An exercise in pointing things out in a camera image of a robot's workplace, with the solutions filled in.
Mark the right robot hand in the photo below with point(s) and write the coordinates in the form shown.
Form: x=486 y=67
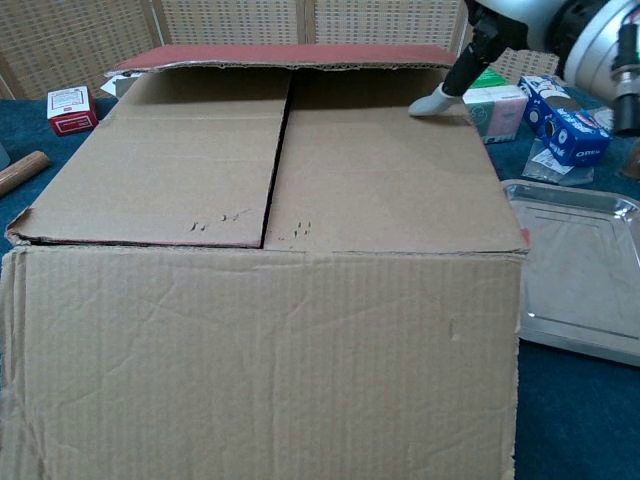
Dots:
x=515 y=25

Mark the red-topped cardboard box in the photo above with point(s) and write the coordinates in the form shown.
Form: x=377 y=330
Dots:
x=250 y=350

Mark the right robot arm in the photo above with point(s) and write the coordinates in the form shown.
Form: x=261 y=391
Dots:
x=605 y=50

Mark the green carton box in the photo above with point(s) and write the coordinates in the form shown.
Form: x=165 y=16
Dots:
x=487 y=80

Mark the blue Oreo cookie box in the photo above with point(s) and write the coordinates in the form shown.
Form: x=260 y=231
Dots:
x=575 y=135

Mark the small red white box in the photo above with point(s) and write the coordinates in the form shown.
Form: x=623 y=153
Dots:
x=70 y=107

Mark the pocket tissue multipack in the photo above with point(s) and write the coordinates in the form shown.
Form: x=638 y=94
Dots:
x=500 y=115

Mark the small clear plastic bag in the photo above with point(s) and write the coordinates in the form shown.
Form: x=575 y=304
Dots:
x=545 y=165

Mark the brown snack packet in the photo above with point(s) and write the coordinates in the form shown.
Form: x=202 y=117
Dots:
x=632 y=162

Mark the stainless steel tray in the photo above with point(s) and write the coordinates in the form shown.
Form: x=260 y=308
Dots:
x=575 y=260

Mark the blue table cloth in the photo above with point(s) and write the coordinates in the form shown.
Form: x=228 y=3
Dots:
x=575 y=410

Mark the wooden rolling pin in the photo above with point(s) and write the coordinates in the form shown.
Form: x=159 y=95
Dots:
x=25 y=167

